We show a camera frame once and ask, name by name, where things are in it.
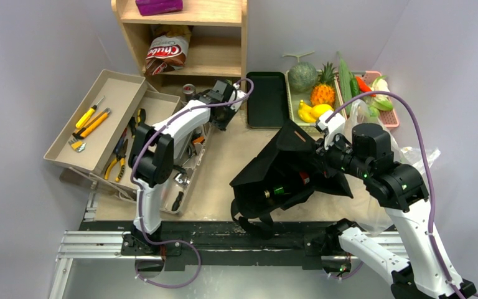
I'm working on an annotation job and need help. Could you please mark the red silver soda can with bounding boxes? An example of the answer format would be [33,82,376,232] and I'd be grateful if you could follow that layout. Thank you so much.
[182,83,197,103]

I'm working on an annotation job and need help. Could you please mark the clear plastic grocery bag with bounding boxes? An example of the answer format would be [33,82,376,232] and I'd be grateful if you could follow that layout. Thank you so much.
[343,100,441,235]

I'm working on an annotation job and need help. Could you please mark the white toy cauliflower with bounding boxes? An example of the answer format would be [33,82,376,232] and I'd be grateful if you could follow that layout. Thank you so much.
[370,75,395,112]

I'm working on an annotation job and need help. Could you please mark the black fabric tote bag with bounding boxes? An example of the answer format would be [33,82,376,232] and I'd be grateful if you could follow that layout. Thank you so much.
[230,121,353,239]

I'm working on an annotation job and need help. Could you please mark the orange toy carrot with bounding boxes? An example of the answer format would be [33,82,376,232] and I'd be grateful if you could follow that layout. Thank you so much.
[357,77,372,94]

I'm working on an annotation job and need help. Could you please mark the small green toy chili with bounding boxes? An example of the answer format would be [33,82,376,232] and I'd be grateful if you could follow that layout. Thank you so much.
[350,77,361,97]

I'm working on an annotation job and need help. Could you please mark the red chips snack bag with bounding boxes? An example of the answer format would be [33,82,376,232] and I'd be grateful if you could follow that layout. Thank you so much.
[144,24,192,76]

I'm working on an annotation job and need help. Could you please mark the green netted toy melon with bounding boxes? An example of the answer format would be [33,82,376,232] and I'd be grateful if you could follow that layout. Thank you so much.
[283,52,318,93]

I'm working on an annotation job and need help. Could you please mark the beige plastic toolbox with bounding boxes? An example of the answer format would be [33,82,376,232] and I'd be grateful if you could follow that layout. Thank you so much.
[43,69,217,216]

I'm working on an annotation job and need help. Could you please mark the yellow toy bell pepper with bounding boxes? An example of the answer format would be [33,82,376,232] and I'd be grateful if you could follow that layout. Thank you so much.
[309,104,334,120]

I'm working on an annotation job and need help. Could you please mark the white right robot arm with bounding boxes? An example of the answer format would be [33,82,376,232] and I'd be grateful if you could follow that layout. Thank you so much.
[318,123,477,298]

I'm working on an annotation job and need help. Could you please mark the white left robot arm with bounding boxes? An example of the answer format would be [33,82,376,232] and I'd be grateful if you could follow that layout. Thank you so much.
[129,80,250,255]

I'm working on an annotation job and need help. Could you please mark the orange hex key set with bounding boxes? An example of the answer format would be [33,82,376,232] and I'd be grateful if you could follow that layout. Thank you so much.
[192,136,205,145]

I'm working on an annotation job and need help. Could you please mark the black plastic tray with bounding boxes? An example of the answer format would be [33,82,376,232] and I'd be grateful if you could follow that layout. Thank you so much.
[246,72,289,129]

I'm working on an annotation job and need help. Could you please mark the pink plastic basket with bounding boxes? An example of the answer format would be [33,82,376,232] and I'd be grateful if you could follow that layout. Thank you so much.
[354,70,400,129]

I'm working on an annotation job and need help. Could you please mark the green toy fruit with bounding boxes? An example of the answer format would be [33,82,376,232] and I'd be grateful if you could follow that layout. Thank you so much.
[368,105,380,118]

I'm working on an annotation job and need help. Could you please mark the wooden shelf unit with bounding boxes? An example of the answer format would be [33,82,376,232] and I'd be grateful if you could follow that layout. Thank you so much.
[111,1,248,95]

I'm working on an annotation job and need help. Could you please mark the green plastic basket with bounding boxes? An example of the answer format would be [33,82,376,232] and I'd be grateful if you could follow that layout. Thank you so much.
[284,69,344,137]

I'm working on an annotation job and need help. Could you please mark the black yellow large screwdriver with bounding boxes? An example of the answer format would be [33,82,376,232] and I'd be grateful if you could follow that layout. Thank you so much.
[136,108,146,126]

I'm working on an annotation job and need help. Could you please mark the yellow toy banana lower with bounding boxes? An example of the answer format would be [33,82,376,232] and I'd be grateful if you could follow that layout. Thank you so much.
[298,100,316,123]

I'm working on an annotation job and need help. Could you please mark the orange toy pineapple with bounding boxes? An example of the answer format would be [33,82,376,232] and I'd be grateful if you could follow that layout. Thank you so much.
[310,62,335,106]

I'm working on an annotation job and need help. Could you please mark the black yellow small screwdriver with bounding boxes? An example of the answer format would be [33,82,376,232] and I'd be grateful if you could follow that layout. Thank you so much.
[128,116,138,139]

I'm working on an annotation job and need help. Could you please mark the yellow black pliers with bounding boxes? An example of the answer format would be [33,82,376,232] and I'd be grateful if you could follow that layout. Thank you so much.
[103,139,128,183]

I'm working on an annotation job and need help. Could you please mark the purple box on shelf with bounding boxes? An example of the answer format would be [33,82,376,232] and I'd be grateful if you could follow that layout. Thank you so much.
[135,0,184,16]

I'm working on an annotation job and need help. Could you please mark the yellow utility knife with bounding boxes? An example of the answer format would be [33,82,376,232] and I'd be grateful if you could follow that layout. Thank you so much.
[72,108,111,140]

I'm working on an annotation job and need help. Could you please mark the small hex key set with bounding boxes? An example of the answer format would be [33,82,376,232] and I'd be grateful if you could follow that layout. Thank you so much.
[68,138,86,153]

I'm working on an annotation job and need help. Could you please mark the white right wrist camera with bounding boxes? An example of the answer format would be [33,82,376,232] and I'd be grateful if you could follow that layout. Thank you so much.
[316,110,345,150]

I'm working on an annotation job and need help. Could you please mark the yellow handle screwdriver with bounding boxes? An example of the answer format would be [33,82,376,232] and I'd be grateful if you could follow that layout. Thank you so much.
[75,96,105,129]

